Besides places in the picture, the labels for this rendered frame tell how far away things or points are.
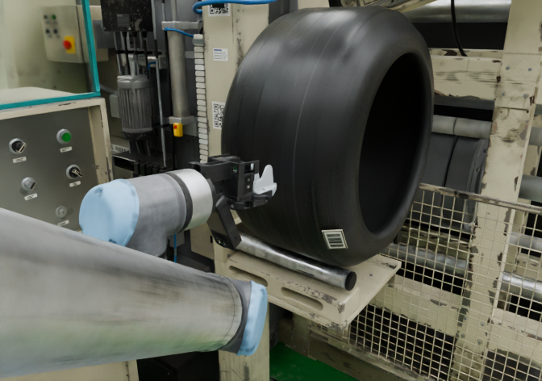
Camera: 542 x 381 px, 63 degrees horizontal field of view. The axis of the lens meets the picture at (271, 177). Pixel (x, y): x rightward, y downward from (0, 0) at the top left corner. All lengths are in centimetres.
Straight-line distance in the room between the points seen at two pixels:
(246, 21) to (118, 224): 73
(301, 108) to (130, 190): 37
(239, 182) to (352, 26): 39
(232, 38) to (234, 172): 51
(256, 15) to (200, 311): 90
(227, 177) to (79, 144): 67
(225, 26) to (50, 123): 51
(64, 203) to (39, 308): 109
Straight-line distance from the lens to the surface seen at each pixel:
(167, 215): 60
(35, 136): 125
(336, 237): 89
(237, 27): 115
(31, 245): 24
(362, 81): 84
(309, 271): 107
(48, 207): 131
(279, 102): 85
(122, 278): 30
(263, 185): 79
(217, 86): 121
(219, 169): 70
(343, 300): 105
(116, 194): 57
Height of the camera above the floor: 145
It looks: 19 degrees down
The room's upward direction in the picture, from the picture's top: straight up
